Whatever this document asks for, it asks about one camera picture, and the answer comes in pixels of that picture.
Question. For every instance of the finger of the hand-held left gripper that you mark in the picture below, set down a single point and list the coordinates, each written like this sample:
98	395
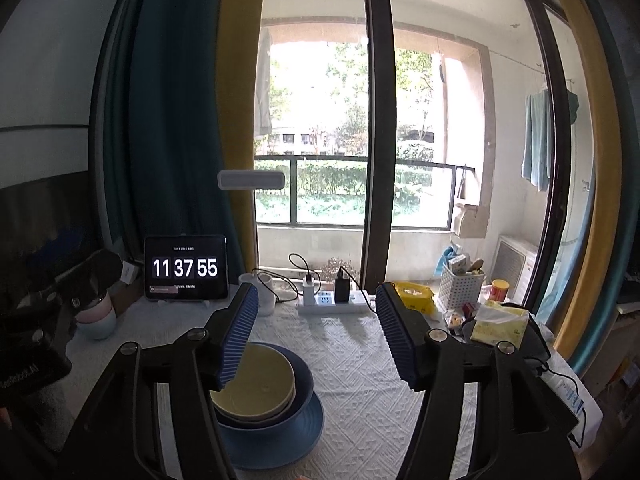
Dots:
55	252
97	275

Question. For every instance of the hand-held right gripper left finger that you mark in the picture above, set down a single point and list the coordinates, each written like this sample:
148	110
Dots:
240	335

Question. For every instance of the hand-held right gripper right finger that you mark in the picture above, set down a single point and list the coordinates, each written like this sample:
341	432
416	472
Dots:
395	335

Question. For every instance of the cream bowl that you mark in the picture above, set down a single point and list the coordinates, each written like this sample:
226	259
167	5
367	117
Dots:
265	380

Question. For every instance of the dark blue shallow bowl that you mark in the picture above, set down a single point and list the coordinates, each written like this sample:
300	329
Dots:
302	385

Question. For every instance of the light blue plate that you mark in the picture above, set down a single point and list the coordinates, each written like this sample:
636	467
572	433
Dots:
300	440

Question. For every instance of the small white box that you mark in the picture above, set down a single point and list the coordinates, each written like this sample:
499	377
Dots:
129	272

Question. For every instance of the yellow wet wipes pack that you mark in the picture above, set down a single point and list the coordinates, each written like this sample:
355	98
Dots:
415	297

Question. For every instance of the white textured tablecloth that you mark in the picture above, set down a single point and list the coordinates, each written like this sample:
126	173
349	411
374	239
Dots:
360	370

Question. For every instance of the white power strip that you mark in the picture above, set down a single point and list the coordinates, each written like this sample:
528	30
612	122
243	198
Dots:
350	305

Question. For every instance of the pink white steel cup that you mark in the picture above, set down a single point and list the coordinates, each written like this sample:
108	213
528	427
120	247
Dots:
100	330

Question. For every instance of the clear snack packet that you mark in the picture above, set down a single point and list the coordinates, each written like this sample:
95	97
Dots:
456	322

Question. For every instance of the black charger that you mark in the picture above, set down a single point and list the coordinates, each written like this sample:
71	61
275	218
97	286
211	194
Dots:
342	291

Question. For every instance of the small red box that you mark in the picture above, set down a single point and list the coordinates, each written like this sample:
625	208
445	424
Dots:
468	308

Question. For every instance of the white plastic basket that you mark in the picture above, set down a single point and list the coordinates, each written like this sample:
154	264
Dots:
460	290

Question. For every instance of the white charger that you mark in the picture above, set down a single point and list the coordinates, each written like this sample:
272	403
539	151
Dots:
309	292

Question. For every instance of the tablet with clock display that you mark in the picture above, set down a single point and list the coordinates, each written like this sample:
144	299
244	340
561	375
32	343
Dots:
185	267

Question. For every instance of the dried plant sprig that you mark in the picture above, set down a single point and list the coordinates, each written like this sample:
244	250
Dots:
339	267

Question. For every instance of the blue plastic bag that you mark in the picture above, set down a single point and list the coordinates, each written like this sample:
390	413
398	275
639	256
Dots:
445	257

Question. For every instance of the pale yellow carton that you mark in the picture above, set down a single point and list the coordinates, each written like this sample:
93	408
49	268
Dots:
457	264

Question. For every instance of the yellow-green tissue pack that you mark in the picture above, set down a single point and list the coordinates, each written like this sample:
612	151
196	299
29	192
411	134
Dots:
500	327

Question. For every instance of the red and yellow can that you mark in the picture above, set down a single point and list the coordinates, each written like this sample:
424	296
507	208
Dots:
500	291

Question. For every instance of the outdoor air conditioner unit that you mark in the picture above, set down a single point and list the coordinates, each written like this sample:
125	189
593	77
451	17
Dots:
515	265

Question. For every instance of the white desk lamp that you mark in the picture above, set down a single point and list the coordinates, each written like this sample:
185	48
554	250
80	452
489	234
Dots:
250	180

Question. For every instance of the teal curtain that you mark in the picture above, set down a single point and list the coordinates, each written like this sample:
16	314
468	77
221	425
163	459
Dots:
165	110
629	185

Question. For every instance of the white plastic packet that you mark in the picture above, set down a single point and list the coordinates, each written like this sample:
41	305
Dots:
565	390

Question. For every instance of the balcony railing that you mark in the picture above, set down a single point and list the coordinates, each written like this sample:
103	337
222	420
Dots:
350	158

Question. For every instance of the grey hanging cloth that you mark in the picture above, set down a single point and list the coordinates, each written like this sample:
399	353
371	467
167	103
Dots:
262	110

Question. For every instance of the light blue hanging towel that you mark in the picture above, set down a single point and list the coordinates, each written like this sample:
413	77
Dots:
540	150

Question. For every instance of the yellow curtain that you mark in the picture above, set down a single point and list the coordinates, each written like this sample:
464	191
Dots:
600	160
240	85

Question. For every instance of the dark window frame post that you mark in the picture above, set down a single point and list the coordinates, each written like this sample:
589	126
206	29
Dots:
377	110

